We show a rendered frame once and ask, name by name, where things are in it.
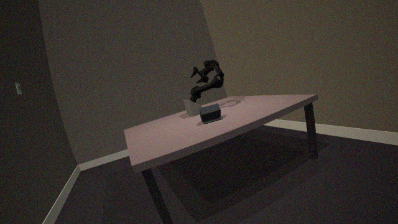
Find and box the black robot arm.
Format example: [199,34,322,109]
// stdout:
[190,59,224,103]

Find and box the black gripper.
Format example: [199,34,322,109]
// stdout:
[190,67,208,83]

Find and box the grey square panel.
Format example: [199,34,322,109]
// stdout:
[200,103,223,124]

